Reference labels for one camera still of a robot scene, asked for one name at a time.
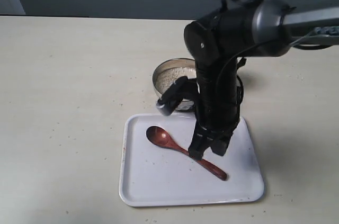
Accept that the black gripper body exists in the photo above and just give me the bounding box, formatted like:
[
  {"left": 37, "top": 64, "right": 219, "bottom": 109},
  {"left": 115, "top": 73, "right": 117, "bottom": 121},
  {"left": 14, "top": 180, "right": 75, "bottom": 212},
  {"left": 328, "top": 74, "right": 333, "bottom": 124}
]
[{"left": 194, "top": 58, "right": 239, "bottom": 136}]

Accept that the dark brown wooden spoon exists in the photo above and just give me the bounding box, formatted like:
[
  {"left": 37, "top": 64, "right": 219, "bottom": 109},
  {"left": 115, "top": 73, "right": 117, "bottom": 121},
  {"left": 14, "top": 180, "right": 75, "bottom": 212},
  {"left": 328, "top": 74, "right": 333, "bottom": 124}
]
[{"left": 146, "top": 126, "right": 228, "bottom": 181}]

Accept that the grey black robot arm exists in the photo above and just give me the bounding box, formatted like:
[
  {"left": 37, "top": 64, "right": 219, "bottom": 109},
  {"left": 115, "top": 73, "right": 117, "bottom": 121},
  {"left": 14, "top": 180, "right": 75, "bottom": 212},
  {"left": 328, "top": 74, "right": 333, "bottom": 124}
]
[{"left": 184, "top": 0, "right": 338, "bottom": 159}]

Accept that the steel bowl of rice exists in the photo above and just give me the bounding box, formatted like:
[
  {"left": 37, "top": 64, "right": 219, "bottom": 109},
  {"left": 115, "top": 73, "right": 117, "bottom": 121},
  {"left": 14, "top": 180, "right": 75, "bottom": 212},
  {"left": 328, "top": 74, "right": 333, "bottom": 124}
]
[{"left": 152, "top": 58, "right": 197, "bottom": 98}]

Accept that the white rectangular plastic tray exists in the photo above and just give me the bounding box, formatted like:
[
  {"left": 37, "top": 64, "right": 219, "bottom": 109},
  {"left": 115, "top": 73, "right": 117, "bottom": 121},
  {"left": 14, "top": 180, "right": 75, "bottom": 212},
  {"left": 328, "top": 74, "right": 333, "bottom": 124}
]
[{"left": 119, "top": 113, "right": 264, "bottom": 207}]

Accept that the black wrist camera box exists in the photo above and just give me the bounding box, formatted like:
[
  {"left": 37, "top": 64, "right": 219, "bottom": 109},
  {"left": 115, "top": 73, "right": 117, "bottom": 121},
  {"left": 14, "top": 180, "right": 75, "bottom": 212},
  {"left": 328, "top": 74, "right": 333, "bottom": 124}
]
[{"left": 156, "top": 76, "right": 199, "bottom": 116}]

